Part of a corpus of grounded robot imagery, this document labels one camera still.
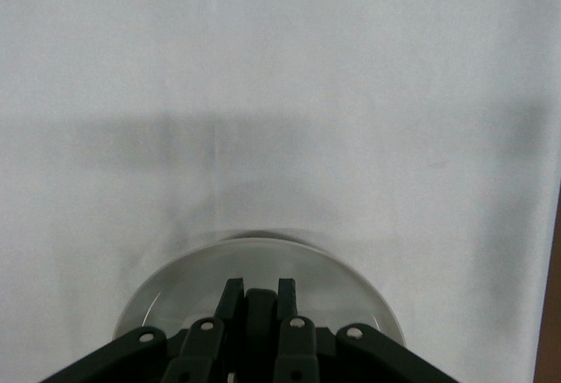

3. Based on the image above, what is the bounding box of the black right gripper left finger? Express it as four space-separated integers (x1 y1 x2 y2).
162 278 245 383

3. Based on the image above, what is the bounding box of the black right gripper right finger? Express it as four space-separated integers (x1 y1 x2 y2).
272 278 320 383

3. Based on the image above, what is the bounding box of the gray plate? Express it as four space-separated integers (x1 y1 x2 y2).
112 230 402 351

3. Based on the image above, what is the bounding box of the white cloth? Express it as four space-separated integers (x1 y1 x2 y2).
0 0 561 383

